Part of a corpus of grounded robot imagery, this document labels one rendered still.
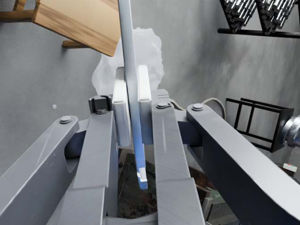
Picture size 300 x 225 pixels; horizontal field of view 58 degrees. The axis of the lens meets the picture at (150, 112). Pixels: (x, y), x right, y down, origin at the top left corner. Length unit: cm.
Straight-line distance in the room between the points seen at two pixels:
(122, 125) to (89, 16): 90
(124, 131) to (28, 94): 117
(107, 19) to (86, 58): 41
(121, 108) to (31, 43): 116
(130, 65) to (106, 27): 91
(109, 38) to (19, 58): 41
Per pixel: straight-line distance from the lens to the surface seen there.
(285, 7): 214
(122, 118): 15
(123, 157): 177
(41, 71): 133
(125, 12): 19
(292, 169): 355
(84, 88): 146
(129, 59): 18
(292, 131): 271
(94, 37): 105
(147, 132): 16
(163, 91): 18
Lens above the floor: 117
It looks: 39 degrees down
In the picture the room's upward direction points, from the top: 108 degrees clockwise
